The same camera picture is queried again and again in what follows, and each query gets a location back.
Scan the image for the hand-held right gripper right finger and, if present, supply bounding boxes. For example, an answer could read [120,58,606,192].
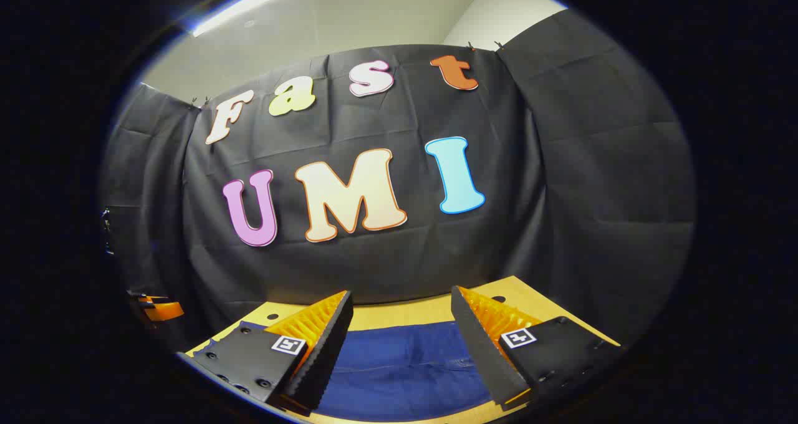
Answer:
[450,285,624,412]

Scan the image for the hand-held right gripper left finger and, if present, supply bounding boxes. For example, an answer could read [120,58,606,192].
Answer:
[190,290,354,416]

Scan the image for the blue denim jeans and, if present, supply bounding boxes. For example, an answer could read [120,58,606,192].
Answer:
[240,321,499,422]

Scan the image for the black backdrop cloth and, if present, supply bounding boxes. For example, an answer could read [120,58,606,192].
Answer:
[100,9,696,350]

